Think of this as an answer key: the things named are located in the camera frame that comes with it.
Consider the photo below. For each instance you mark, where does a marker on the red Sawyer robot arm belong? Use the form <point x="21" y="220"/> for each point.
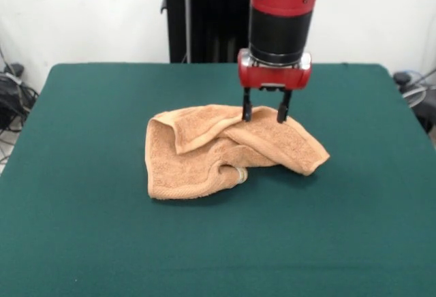
<point x="279" y="21"/>

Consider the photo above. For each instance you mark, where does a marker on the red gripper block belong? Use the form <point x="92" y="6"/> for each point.
<point x="272" y="76"/>

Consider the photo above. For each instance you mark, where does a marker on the tan terry towel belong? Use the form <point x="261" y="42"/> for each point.
<point x="272" y="140"/>

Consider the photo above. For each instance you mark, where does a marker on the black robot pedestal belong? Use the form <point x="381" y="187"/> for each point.
<point x="211" y="21"/>

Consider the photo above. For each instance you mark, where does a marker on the black floor equipment lump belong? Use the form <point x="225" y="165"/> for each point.
<point x="425" y="106"/>
<point x="10" y="99"/>

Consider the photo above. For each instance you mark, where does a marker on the dark green table cloth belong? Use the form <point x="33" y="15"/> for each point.
<point x="102" y="225"/>

